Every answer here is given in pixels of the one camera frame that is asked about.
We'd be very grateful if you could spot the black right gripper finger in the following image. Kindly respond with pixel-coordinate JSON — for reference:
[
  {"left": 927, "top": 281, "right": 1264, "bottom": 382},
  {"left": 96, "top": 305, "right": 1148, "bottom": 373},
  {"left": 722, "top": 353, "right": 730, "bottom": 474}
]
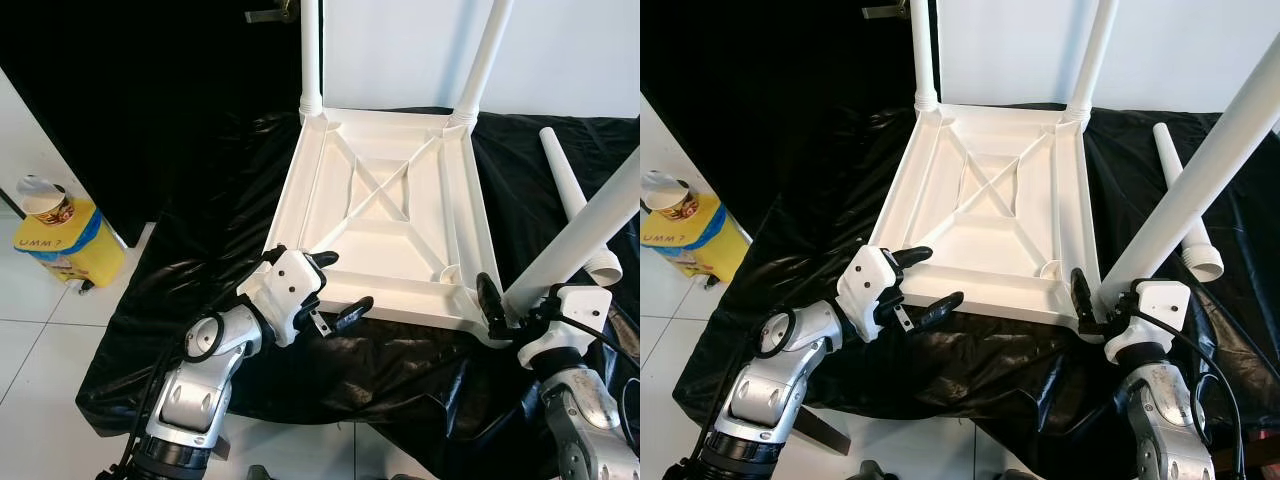
[
  {"left": 1070, "top": 267, "right": 1099, "bottom": 325},
  {"left": 476, "top": 272, "right": 509, "bottom": 337}
]

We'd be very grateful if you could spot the white plastic table top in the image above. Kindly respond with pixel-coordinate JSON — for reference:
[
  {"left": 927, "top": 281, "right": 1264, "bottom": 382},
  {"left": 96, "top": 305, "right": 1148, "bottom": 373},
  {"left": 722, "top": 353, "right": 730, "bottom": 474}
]
[
  {"left": 262, "top": 105, "right": 511, "bottom": 346},
  {"left": 868, "top": 100, "right": 1106, "bottom": 336}
]

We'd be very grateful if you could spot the black plastic sheet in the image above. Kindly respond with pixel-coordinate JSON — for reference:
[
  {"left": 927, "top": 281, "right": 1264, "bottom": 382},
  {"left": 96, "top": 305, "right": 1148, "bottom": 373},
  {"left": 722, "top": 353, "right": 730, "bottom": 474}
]
[
  {"left": 78, "top": 105, "right": 641, "bottom": 480},
  {"left": 672, "top": 100, "right": 1280, "bottom": 471}
]

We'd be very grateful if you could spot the yellow box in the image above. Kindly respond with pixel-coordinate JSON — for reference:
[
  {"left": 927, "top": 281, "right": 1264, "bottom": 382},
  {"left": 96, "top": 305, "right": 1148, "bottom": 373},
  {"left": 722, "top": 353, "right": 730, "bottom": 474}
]
[
  {"left": 12, "top": 198, "right": 126, "bottom": 291},
  {"left": 640, "top": 195, "right": 749, "bottom": 283}
]

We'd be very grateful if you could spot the instant noodle cup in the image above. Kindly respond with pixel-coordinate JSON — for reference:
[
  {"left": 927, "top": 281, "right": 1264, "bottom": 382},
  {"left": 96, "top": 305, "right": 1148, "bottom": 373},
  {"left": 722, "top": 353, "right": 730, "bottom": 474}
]
[
  {"left": 18, "top": 175, "right": 73, "bottom": 226},
  {"left": 640, "top": 170, "right": 701, "bottom": 221}
]

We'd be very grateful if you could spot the black door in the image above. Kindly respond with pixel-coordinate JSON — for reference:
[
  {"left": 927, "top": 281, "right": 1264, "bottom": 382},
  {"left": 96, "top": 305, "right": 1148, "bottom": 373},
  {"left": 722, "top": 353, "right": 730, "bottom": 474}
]
[
  {"left": 640, "top": 0, "right": 941, "bottom": 216},
  {"left": 0, "top": 0, "right": 321, "bottom": 246}
]

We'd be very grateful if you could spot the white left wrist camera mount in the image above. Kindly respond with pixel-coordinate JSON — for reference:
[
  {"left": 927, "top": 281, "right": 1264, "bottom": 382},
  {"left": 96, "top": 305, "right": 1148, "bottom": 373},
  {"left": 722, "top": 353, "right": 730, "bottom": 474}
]
[
  {"left": 240, "top": 248, "right": 326, "bottom": 346},
  {"left": 836, "top": 243, "right": 906, "bottom": 341}
]

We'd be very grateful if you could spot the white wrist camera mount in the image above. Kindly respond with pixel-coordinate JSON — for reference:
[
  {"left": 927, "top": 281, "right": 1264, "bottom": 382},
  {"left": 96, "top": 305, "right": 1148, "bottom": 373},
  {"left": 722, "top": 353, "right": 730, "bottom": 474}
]
[
  {"left": 1104, "top": 280, "right": 1193, "bottom": 363},
  {"left": 518, "top": 285, "right": 613, "bottom": 366},
  {"left": 240, "top": 248, "right": 326, "bottom": 346},
  {"left": 836, "top": 243, "right": 906, "bottom": 341}
]

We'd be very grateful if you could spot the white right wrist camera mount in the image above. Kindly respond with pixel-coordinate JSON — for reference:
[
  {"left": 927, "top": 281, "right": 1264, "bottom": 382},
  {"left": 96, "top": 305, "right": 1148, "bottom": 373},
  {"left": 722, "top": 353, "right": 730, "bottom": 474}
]
[
  {"left": 518, "top": 285, "right": 613, "bottom": 366},
  {"left": 1104, "top": 280, "right": 1193, "bottom": 363}
]

